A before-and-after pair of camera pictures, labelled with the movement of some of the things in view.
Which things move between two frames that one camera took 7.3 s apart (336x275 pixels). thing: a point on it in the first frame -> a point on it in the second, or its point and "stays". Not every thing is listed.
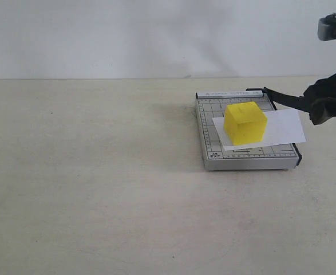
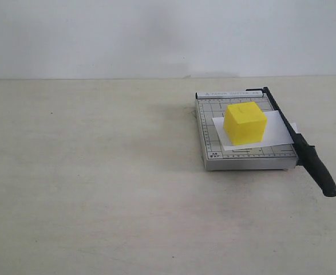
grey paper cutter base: (210, 105) stays
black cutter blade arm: (300, 103) -> (305, 153)
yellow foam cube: (245, 122) stays
